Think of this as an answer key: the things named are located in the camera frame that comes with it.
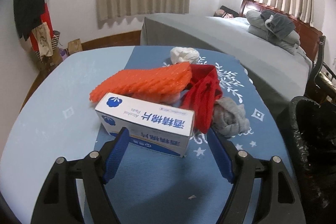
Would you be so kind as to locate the purple white packet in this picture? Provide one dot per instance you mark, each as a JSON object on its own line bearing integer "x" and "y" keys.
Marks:
{"x": 63, "y": 53}

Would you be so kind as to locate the striped tote bag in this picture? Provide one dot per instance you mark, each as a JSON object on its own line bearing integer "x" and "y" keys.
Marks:
{"x": 56, "y": 39}

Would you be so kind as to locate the dark grey clothing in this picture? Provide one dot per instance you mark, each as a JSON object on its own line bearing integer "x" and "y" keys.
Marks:
{"x": 282, "y": 24}

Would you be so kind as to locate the red-brown wooden headboard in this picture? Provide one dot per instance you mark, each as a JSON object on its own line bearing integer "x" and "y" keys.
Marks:
{"x": 307, "y": 32}

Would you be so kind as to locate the small paper scrap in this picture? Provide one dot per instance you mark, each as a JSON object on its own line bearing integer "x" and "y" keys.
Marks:
{"x": 192, "y": 197}

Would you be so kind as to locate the brown paper bag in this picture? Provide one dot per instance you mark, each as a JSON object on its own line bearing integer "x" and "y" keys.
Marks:
{"x": 75, "y": 46}

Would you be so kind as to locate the red garment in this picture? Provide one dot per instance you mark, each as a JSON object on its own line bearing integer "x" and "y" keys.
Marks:
{"x": 46, "y": 15}

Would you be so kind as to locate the black bag-lined trash bin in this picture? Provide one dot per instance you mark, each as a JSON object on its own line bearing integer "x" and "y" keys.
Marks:
{"x": 315, "y": 129}

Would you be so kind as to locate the dark blue printed tablecloth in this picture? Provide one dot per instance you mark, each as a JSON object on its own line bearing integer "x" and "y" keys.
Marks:
{"x": 157, "y": 176}

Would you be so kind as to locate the light blue table cover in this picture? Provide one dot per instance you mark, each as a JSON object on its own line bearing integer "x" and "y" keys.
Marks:
{"x": 52, "y": 108}

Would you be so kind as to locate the red cloth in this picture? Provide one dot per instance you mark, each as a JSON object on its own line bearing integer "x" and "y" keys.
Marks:
{"x": 202, "y": 98}

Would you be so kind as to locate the black bag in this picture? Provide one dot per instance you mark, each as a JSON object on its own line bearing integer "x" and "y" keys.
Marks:
{"x": 225, "y": 9}

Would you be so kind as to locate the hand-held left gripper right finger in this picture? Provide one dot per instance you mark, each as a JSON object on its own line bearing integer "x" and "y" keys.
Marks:
{"x": 220, "y": 155}

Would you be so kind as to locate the grey bed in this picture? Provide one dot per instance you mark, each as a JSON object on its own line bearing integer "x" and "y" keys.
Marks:
{"x": 210, "y": 35}

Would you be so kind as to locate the cardboard box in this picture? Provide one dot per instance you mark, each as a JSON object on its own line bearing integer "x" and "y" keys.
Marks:
{"x": 55, "y": 60}

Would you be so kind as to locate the black office chair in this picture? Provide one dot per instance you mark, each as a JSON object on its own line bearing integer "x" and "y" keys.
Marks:
{"x": 319, "y": 61}

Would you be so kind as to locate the white blue-printed box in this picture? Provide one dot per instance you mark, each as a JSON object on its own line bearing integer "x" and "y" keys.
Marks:
{"x": 147, "y": 119}

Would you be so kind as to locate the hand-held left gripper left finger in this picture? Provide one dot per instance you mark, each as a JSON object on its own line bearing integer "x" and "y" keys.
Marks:
{"x": 115, "y": 155}

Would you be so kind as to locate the folded grey quilt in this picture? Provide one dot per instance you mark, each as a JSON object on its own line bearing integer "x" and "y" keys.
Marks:
{"x": 254, "y": 20}

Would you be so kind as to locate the white cloth ball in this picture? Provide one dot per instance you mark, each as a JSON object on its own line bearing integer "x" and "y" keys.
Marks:
{"x": 183, "y": 54}

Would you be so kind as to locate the beige printed cloth bag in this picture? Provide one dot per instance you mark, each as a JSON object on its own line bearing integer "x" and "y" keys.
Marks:
{"x": 43, "y": 37}

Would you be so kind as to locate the grey cloth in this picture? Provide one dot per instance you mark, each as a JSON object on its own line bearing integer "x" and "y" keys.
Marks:
{"x": 228, "y": 113}

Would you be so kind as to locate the large orange foam net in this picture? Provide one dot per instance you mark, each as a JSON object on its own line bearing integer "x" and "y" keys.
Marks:
{"x": 147, "y": 79}

